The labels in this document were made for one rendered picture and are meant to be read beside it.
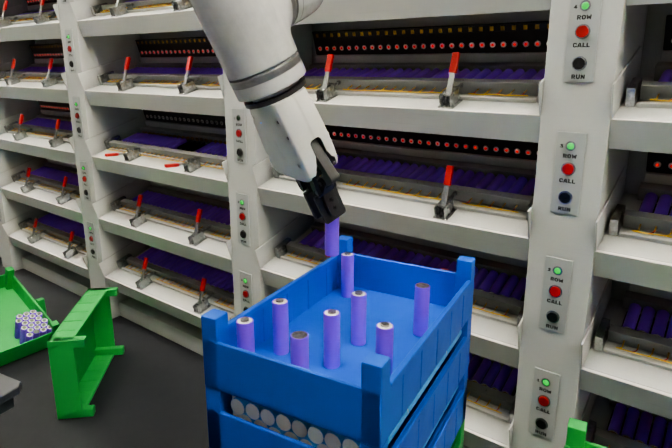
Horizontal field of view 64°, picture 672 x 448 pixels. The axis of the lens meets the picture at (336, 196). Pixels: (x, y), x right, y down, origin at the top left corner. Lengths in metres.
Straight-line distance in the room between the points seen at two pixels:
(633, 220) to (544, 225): 0.13
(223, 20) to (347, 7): 0.49
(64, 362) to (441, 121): 0.99
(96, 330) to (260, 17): 1.28
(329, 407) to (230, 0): 0.40
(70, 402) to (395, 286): 0.92
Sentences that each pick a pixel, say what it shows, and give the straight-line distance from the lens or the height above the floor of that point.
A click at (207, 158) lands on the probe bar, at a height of 0.57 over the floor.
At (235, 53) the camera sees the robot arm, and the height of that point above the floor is 0.82.
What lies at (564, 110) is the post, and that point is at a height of 0.74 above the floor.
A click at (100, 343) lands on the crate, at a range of 1.73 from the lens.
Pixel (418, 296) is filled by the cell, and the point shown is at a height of 0.54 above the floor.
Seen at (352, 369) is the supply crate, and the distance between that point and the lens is 0.61.
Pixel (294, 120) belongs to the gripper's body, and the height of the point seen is 0.75.
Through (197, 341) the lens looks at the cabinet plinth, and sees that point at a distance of 1.63.
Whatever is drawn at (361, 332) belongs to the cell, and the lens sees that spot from 0.65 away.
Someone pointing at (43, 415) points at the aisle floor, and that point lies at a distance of 1.53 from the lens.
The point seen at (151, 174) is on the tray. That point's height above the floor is 0.52.
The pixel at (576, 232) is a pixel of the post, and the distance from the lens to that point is 0.88.
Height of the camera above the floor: 0.80
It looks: 14 degrees down
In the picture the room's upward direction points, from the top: straight up
